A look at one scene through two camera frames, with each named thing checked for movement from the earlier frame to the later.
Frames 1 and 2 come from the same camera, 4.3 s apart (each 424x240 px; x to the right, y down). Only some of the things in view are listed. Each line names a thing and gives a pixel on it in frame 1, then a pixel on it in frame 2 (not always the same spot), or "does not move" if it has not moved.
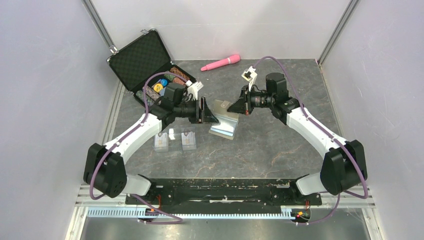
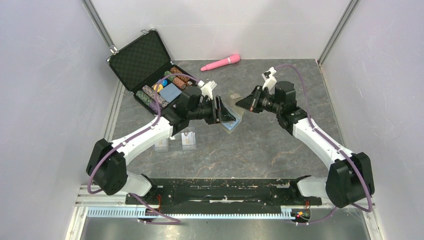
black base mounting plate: (222, 196) does not move
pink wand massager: (231, 60) does not move
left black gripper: (204, 115) → (226, 116)
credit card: (190, 139) does not move
